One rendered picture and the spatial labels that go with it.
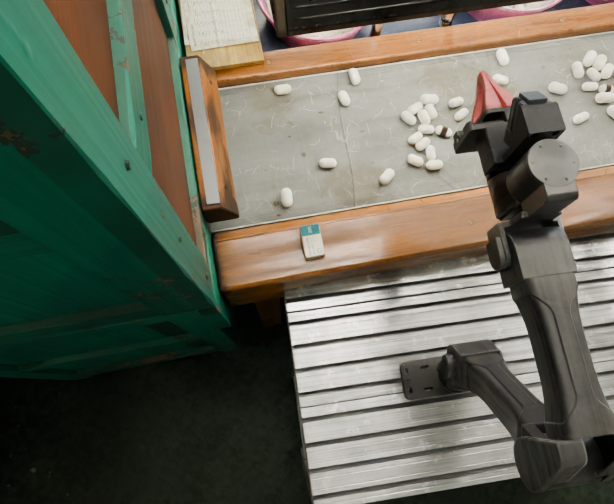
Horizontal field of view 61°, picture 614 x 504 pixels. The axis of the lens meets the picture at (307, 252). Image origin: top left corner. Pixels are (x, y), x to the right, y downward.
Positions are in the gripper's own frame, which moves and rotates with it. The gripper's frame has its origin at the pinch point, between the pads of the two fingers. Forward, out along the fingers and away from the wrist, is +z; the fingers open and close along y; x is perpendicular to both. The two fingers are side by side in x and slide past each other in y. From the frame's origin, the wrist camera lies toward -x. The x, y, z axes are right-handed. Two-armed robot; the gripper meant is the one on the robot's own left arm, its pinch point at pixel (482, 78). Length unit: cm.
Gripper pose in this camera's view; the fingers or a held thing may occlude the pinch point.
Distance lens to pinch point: 77.9
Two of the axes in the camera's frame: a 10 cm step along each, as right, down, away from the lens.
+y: -9.9, 1.3, -0.7
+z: -1.5, -9.5, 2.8
